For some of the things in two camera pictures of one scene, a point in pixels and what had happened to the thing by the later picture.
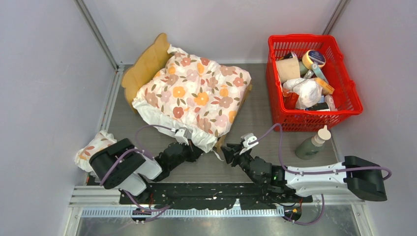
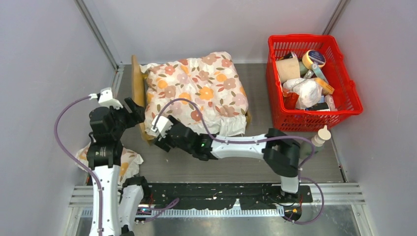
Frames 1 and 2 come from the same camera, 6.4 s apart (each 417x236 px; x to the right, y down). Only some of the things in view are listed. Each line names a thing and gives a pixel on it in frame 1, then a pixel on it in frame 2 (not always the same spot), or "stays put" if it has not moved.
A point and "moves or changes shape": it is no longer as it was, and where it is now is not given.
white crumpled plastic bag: x=310 y=92 stays put
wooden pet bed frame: x=142 y=64 → x=138 y=79
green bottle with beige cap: x=311 y=147 stays put
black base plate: x=210 y=195 stays put
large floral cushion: x=200 y=98 moves or changes shape
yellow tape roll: x=312 y=55 stays put
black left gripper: x=194 y=152 → x=131 y=115
